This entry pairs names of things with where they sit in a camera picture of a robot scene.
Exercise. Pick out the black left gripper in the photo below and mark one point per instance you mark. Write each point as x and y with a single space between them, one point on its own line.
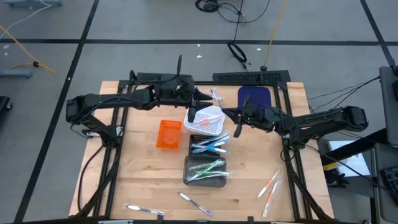
174 91

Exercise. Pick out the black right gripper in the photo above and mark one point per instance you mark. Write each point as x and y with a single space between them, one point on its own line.
261 116

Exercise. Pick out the white perforated plastic basket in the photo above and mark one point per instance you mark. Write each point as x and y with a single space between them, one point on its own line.
192 127

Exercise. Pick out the blue toothbrush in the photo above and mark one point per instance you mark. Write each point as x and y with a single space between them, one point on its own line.
214 150
217 141
202 146

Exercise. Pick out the green toothbrush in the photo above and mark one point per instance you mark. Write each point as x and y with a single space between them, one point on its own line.
222 174
194 177
214 163

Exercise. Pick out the orange perforated plastic basket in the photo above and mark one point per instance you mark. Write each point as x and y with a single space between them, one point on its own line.
161 143

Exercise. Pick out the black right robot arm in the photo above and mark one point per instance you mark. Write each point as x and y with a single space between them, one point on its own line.
326 121

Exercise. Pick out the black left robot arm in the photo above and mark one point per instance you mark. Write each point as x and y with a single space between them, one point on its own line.
109 99

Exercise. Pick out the dark blue fabric mat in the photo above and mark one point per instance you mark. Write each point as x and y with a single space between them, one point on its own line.
258 93

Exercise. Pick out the black perforated plastic basket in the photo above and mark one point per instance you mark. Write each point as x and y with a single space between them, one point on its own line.
194 138

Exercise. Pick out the black perforated panel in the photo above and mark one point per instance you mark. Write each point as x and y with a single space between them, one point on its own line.
248 76

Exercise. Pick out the black flat box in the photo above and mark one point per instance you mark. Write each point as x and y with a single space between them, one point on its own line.
146 76

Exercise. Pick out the smoky translucent grey bin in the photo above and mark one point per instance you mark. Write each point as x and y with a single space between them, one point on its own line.
205 183

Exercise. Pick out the white paper sheet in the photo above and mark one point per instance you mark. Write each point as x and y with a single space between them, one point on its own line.
351 161

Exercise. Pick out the black keyboard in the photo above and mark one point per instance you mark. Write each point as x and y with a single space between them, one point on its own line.
391 180

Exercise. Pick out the grey desk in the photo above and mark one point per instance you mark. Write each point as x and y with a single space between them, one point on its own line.
385 205

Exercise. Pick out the grey metal stand foot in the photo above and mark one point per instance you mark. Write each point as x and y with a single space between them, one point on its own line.
15 74

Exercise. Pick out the black chair base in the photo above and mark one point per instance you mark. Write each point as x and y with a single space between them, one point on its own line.
4 104

